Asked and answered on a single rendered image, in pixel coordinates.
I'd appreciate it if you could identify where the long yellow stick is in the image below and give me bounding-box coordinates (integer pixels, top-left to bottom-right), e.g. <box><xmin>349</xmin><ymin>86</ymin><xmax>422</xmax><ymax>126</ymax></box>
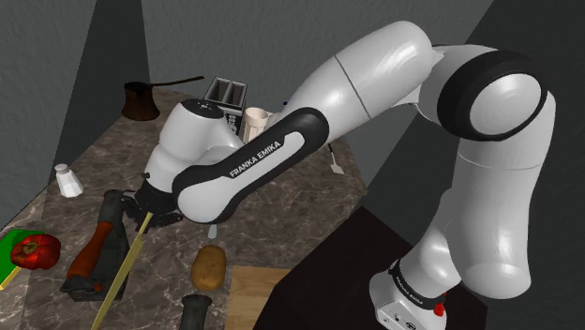
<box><xmin>90</xmin><ymin>211</ymin><xmax>155</xmax><ymax>330</ymax></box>

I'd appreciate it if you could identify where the brown potato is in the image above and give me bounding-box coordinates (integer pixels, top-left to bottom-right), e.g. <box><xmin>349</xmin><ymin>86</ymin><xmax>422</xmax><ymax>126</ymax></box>
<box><xmin>190</xmin><ymin>245</ymin><xmax>228</xmax><ymax>293</ymax></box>

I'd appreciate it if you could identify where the white salt shaker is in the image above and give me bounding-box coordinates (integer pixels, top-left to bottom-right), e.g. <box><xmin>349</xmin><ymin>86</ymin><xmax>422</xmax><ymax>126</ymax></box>
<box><xmin>53</xmin><ymin>163</ymin><xmax>84</xmax><ymax>199</ymax></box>

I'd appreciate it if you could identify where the dark cylinder grinder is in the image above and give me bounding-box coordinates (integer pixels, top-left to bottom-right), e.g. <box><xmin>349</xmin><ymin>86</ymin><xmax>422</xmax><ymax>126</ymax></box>
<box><xmin>178</xmin><ymin>293</ymin><xmax>214</xmax><ymax>330</ymax></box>

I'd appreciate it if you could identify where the red bell pepper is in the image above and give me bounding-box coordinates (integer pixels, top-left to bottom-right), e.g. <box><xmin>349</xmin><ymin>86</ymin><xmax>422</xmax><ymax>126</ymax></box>
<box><xmin>9</xmin><ymin>233</ymin><xmax>63</xmax><ymax>271</ymax></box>

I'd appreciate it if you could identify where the cream cup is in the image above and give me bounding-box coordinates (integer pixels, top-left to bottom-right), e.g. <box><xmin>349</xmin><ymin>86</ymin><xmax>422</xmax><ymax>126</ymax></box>
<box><xmin>240</xmin><ymin>106</ymin><xmax>271</xmax><ymax>145</ymax></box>

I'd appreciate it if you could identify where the light wooden board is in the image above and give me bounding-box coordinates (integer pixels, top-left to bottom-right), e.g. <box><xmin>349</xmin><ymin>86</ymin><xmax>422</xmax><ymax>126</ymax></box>
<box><xmin>225</xmin><ymin>265</ymin><xmax>292</xmax><ymax>330</ymax></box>

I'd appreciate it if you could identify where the grey two-slot toaster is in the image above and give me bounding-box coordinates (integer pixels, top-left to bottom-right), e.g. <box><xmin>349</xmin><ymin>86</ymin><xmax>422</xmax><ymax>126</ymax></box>
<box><xmin>202</xmin><ymin>76</ymin><xmax>248</xmax><ymax>137</ymax></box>

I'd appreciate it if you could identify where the green cutting board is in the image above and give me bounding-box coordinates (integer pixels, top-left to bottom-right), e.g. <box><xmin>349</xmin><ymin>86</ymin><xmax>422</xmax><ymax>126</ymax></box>
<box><xmin>0</xmin><ymin>228</ymin><xmax>47</xmax><ymax>292</ymax></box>

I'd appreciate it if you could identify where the dark robot stand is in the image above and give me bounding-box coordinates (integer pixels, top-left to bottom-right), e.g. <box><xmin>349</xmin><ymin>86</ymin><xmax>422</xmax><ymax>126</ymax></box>
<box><xmin>253</xmin><ymin>205</ymin><xmax>488</xmax><ymax>330</ymax></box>

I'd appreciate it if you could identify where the dark grey tool red handle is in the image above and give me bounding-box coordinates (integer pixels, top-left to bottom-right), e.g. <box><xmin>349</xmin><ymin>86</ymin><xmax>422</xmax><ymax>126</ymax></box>
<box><xmin>60</xmin><ymin>189</ymin><xmax>132</xmax><ymax>303</ymax></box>

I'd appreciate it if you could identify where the brown long-handled coffee pot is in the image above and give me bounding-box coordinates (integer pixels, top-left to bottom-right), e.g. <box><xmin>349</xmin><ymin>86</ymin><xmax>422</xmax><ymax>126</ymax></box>
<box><xmin>121</xmin><ymin>75</ymin><xmax>206</xmax><ymax>122</ymax></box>

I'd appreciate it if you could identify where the black-handled white spatula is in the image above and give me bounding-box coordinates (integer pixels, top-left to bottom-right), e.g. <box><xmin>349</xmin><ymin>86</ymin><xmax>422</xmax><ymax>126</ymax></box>
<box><xmin>326</xmin><ymin>142</ymin><xmax>345</xmax><ymax>175</ymax></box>

